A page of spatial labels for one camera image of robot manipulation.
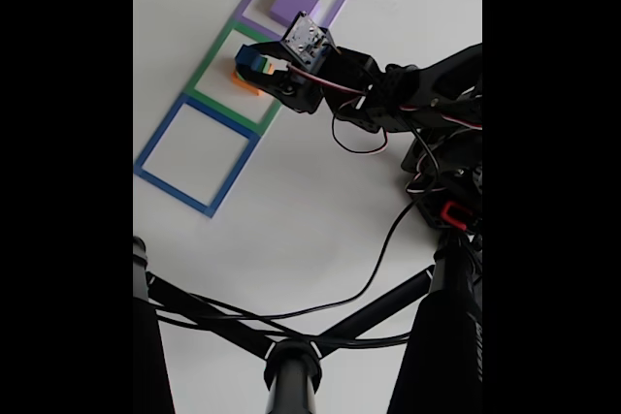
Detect green block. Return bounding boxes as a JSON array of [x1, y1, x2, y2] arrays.
[[236, 57, 276, 77]]

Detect small blue block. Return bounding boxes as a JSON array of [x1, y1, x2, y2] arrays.
[[235, 44, 266, 71]]

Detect orange block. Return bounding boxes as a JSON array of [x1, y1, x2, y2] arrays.
[[231, 69, 276, 97]]

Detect red clamp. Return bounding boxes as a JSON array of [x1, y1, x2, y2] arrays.
[[440, 201, 474, 232]]

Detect black tripod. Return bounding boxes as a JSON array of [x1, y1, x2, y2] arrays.
[[133, 234, 483, 414]]

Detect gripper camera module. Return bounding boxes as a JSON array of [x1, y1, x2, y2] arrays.
[[278, 10, 337, 74]]

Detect green square frame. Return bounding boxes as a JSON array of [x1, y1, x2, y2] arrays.
[[183, 18, 292, 138]]

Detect red white black servo cable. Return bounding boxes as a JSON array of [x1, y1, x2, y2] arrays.
[[285, 62, 483, 202]]

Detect blue square frame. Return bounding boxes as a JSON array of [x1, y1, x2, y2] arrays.
[[134, 92, 261, 219]]

